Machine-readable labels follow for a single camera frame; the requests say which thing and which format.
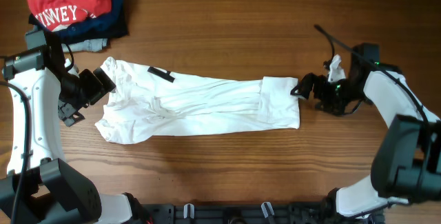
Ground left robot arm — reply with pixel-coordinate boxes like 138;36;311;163
1;30;138;223

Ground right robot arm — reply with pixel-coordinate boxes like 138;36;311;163
290;43;440;223

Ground black folded garment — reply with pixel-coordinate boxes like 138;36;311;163
27;0;128;45

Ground navy blue folded garment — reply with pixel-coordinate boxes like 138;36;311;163
54;0;128;43

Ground light blue folded jeans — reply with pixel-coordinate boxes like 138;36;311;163
24;26;109;54

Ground white t-shirt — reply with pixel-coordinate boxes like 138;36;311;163
95;57;300;145

